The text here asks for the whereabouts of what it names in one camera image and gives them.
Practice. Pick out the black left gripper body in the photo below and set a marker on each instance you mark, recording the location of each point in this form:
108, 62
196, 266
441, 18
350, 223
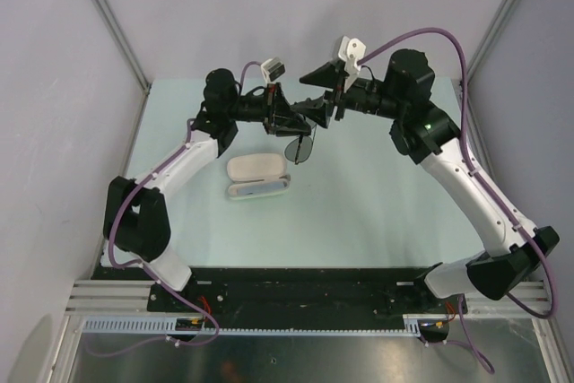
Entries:
256, 108

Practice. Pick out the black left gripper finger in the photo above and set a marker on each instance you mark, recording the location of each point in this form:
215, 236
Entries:
289, 126
281, 109

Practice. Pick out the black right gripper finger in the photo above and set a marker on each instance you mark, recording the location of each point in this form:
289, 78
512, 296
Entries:
330, 76
319, 110

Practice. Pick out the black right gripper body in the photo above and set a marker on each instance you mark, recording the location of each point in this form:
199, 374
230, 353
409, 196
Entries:
369, 97

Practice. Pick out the black gold aviator sunglasses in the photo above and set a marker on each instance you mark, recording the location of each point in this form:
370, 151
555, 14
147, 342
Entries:
300, 148

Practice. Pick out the pale green glasses case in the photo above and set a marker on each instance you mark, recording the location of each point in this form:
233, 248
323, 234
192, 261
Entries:
253, 168

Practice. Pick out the blue square cleaning cloth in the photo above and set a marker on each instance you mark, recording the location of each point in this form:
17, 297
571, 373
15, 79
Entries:
262, 188

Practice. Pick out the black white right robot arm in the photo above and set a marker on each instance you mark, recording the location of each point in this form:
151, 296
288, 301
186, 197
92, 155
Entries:
429, 136

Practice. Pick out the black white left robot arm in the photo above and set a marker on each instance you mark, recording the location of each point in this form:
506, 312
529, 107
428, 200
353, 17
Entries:
137, 223

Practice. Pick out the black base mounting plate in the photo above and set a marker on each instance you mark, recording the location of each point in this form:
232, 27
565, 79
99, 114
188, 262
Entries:
270, 318

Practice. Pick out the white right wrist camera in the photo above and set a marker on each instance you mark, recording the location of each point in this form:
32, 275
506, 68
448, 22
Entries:
350, 51

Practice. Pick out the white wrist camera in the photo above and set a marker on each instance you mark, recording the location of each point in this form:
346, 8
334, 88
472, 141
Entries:
272, 69
350, 51

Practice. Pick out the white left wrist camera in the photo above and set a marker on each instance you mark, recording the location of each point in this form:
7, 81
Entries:
272, 69

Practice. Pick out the right rear aluminium post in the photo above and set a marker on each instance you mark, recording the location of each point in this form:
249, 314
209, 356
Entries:
496, 26

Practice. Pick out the aluminium post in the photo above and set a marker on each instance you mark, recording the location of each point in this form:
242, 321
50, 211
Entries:
496, 26
117, 34

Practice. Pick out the left rear aluminium post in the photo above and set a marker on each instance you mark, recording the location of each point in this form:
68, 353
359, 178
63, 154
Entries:
117, 34

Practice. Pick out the aluminium front frame rail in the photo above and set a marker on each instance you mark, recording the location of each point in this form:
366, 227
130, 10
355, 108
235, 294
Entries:
107, 296

